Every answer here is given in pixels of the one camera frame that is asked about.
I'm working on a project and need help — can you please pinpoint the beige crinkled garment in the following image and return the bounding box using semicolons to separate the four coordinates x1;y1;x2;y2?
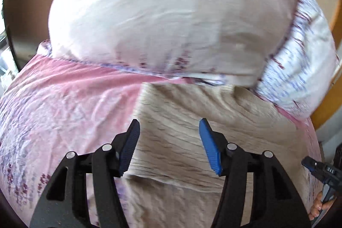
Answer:
88;82;321;228

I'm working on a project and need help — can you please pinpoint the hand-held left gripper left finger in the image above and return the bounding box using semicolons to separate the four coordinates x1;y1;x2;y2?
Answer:
29;119;140;228

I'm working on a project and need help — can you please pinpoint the white floral pillow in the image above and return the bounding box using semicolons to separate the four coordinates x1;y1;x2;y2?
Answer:
47;0;300;87

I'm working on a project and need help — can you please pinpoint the white blue patterned pillow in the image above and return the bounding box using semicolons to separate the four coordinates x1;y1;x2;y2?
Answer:
255;0;340;119

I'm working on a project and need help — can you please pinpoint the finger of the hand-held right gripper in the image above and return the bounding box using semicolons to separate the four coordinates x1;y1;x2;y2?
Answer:
301;157;325;181

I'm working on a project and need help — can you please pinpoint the person's right hand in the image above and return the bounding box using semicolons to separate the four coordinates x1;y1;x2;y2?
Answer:
308;191;335;221

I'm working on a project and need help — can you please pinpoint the pink floral bed sheet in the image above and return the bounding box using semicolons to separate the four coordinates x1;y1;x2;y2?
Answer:
0;40;325;228

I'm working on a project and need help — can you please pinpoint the wooden furniture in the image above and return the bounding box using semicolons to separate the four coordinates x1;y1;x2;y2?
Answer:
310;0;342;130

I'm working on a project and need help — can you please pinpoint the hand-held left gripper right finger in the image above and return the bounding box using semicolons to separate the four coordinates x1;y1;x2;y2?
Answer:
199;118;312;228

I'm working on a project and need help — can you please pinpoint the dark curved frame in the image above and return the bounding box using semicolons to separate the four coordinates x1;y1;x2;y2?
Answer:
2;0;70;71

